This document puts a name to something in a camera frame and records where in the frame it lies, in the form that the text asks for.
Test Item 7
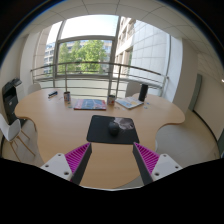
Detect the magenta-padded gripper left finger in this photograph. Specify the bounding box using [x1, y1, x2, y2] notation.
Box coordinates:
[40, 142, 93, 186]

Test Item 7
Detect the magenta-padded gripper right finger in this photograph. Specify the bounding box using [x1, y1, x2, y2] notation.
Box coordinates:
[132, 142, 184, 186]

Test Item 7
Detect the black computer mouse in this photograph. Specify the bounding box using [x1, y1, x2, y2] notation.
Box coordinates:
[107, 121, 121, 137]

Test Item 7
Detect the black printed mouse pad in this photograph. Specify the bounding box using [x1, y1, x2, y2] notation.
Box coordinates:
[86, 114, 140, 146]

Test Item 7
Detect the white chair with wooden legs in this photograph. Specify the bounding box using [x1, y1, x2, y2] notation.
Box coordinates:
[0, 113, 37, 163]

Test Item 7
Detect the red and dark magazine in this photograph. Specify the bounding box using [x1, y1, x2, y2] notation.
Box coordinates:
[73, 98, 107, 111]

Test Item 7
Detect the white mug with red print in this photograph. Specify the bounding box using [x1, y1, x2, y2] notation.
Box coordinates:
[63, 91, 72, 103]

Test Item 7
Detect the light illustrated open booklet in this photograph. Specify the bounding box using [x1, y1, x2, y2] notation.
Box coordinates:
[115, 96, 145, 110]

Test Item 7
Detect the black cylinder speaker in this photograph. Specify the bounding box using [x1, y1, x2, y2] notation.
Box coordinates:
[138, 83, 149, 103]

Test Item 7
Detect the black and grey printer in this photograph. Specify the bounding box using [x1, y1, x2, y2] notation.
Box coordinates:
[1, 77, 24, 126]

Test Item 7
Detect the grey metal railing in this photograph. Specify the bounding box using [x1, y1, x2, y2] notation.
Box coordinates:
[30, 61, 170, 98]

